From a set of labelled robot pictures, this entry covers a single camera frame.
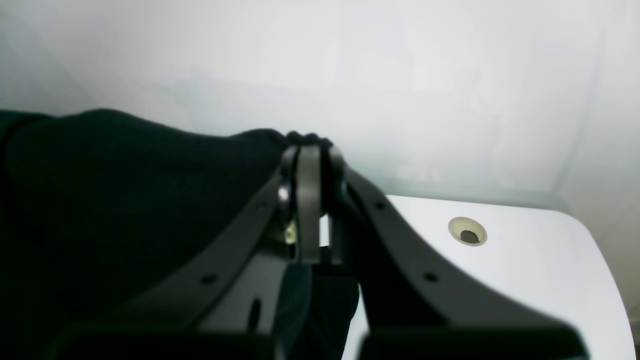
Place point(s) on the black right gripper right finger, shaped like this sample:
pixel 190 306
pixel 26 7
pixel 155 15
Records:
pixel 420 305

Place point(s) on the black t-shirt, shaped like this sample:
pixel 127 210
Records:
pixel 99 206

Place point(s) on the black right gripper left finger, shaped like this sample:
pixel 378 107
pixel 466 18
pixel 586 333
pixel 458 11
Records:
pixel 222 304

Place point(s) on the left table grommet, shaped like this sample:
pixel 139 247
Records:
pixel 467 231

